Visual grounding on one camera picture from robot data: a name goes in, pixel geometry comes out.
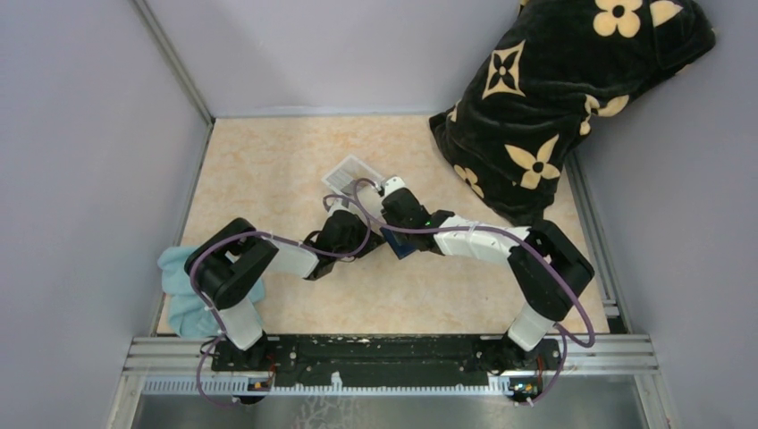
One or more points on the light blue cloth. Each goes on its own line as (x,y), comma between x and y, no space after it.
(187,314)

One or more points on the aluminium front rail frame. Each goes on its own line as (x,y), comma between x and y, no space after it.
(170,365)

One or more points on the black floral patterned pillow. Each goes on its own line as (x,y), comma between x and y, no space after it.
(560,64)

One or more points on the aluminium corner post left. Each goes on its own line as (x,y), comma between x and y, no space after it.
(172,58)

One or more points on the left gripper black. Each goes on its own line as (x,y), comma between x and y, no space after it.
(374,239)

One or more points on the aluminium side rail right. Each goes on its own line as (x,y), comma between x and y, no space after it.
(597,246)

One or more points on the navy blue card holder wallet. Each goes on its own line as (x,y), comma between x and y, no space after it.
(399,247)

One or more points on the white plastic card box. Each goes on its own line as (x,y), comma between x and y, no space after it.
(370,190)

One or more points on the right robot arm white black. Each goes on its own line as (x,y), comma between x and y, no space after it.
(549,269)

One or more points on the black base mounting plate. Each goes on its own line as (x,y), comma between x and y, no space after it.
(374,361)

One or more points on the grey card stack in box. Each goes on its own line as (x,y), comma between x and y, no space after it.
(342,178)

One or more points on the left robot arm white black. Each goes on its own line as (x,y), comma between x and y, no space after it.
(224,270)

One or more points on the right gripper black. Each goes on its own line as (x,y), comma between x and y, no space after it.
(388,218)

